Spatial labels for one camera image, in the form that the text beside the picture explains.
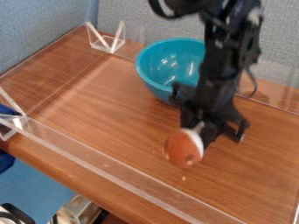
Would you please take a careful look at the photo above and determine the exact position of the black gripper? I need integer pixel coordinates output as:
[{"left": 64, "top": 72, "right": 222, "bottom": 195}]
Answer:
[{"left": 170, "top": 79, "right": 249, "bottom": 148}]

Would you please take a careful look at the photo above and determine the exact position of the brown white toy mushroom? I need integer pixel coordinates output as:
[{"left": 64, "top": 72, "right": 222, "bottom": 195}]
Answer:
[{"left": 163, "top": 122, "right": 205, "bottom": 169}]

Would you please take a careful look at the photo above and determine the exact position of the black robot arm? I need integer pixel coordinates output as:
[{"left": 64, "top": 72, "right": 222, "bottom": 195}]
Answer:
[{"left": 147, "top": 0, "right": 265, "bottom": 146}]

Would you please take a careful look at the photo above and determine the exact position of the blue plastic bowl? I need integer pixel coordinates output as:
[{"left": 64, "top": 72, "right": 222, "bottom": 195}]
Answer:
[{"left": 135, "top": 38, "right": 206, "bottom": 103}]

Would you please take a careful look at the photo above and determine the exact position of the clear acrylic back barrier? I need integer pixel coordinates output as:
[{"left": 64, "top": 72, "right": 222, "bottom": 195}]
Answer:
[{"left": 116, "top": 24, "right": 299, "bottom": 115}]

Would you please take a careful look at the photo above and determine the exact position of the clear acrylic barrier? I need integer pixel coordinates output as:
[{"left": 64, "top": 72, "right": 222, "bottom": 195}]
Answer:
[
  {"left": 0, "top": 113, "right": 247, "bottom": 224},
  {"left": 116, "top": 24, "right": 299, "bottom": 115}
]

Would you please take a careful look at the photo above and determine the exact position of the clear acrylic front barrier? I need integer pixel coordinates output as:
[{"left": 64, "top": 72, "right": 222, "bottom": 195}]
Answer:
[{"left": 0, "top": 113, "right": 247, "bottom": 224}]

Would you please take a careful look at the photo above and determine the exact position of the metal object under table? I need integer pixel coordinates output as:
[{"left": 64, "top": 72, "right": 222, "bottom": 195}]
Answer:
[{"left": 48, "top": 195, "right": 103, "bottom": 224}]

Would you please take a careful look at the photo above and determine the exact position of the blue cloth object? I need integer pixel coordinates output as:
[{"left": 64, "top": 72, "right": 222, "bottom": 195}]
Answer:
[{"left": 0, "top": 103, "right": 20, "bottom": 173}]

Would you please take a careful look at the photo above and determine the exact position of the black white object bottom-left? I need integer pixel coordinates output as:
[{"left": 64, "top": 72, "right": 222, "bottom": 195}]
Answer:
[{"left": 0, "top": 203, "right": 36, "bottom": 224}]

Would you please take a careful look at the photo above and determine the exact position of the black cable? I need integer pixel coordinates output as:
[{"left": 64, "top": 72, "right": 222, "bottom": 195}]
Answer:
[{"left": 235, "top": 58, "right": 261, "bottom": 99}]

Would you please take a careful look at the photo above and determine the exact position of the clear acrylic corner bracket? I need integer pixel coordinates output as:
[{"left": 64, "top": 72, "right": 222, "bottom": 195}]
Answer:
[{"left": 86, "top": 22, "right": 126, "bottom": 54}]

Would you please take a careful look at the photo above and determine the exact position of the clear acrylic left bracket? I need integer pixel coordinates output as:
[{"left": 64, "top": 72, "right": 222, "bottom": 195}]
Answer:
[{"left": 0, "top": 87, "right": 27, "bottom": 141}]

